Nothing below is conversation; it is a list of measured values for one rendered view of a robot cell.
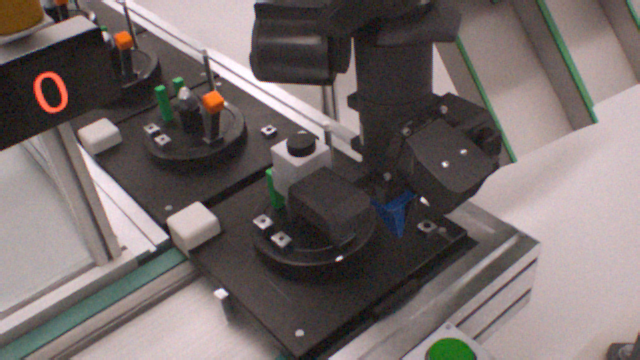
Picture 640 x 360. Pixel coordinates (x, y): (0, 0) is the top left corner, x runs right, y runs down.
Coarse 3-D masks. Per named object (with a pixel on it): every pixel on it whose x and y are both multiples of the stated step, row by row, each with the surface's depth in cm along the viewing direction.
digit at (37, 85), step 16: (32, 64) 53; (48, 64) 54; (64, 64) 55; (16, 80) 53; (32, 80) 54; (48, 80) 55; (64, 80) 56; (32, 96) 54; (48, 96) 55; (64, 96) 56; (80, 96) 57; (32, 112) 55; (48, 112) 56; (64, 112) 57
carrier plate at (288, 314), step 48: (240, 192) 79; (240, 240) 73; (384, 240) 71; (432, 240) 70; (240, 288) 67; (288, 288) 67; (336, 288) 66; (384, 288) 65; (288, 336) 62; (336, 336) 63
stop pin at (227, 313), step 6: (222, 288) 68; (216, 294) 67; (222, 294) 67; (228, 294) 67; (216, 300) 68; (222, 300) 67; (228, 300) 68; (222, 306) 67; (228, 306) 68; (222, 312) 68; (228, 312) 68; (234, 312) 69; (222, 318) 69; (228, 318) 69; (234, 318) 69
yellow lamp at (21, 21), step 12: (0, 0) 50; (12, 0) 50; (24, 0) 51; (36, 0) 52; (0, 12) 50; (12, 12) 50; (24, 12) 51; (36, 12) 52; (0, 24) 51; (12, 24) 51; (24, 24) 51
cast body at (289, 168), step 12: (300, 132) 66; (288, 144) 64; (300, 144) 64; (312, 144) 64; (324, 144) 66; (276, 156) 66; (288, 156) 65; (300, 156) 64; (312, 156) 64; (324, 156) 65; (276, 168) 67; (288, 168) 65; (300, 168) 64; (312, 168) 65; (276, 180) 68; (288, 180) 66
